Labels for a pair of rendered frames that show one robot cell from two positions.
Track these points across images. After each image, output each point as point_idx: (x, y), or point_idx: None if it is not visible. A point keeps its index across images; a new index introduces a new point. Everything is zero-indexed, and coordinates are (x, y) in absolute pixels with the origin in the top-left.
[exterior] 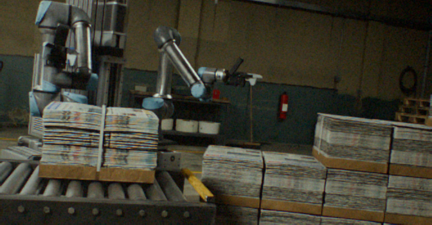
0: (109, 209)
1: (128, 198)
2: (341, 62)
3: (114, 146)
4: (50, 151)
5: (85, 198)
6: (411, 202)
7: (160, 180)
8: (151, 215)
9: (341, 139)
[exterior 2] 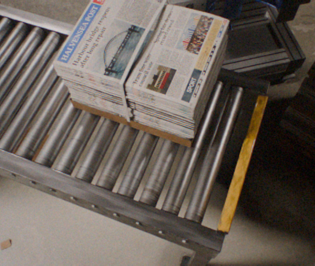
0: (107, 210)
1: (247, 12)
2: None
3: (141, 111)
4: (76, 93)
5: (87, 189)
6: None
7: (220, 111)
8: (148, 228)
9: None
